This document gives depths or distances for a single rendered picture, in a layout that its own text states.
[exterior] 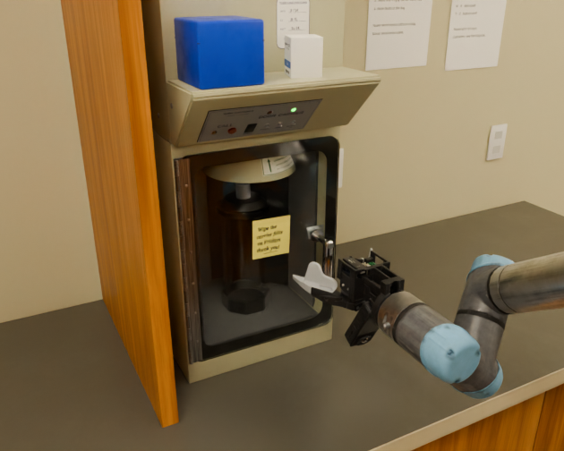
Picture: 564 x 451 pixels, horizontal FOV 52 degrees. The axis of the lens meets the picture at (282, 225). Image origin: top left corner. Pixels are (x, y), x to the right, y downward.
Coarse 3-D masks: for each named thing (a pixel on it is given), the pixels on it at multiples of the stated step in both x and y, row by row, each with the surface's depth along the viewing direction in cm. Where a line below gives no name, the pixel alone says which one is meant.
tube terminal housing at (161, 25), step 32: (160, 0) 83; (192, 0) 85; (224, 0) 88; (256, 0) 90; (320, 0) 95; (160, 32) 85; (320, 32) 97; (160, 64) 88; (160, 96) 92; (160, 128) 95; (160, 160) 99; (160, 192) 103; (256, 352) 115; (288, 352) 119
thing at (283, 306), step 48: (288, 144) 100; (336, 144) 105; (192, 192) 95; (240, 192) 99; (288, 192) 104; (336, 192) 109; (240, 240) 103; (240, 288) 106; (288, 288) 112; (240, 336) 111
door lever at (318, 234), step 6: (312, 234) 109; (318, 234) 109; (312, 240) 110; (318, 240) 109; (324, 240) 107; (330, 240) 106; (324, 246) 107; (330, 246) 106; (324, 252) 107; (330, 252) 107; (324, 258) 107; (330, 258) 107; (324, 264) 108; (330, 264) 108; (324, 270) 108; (330, 270) 108; (330, 276) 109
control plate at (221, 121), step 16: (208, 112) 83; (224, 112) 84; (240, 112) 86; (256, 112) 88; (288, 112) 91; (304, 112) 93; (208, 128) 87; (224, 128) 89; (240, 128) 91; (256, 128) 92; (272, 128) 94; (288, 128) 96
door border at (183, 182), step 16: (176, 176) 93; (192, 224) 97; (192, 240) 98; (192, 256) 99; (192, 272) 101; (192, 288) 102; (192, 304) 103; (192, 320) 104; (192, 336) 105; (192, 352) 107
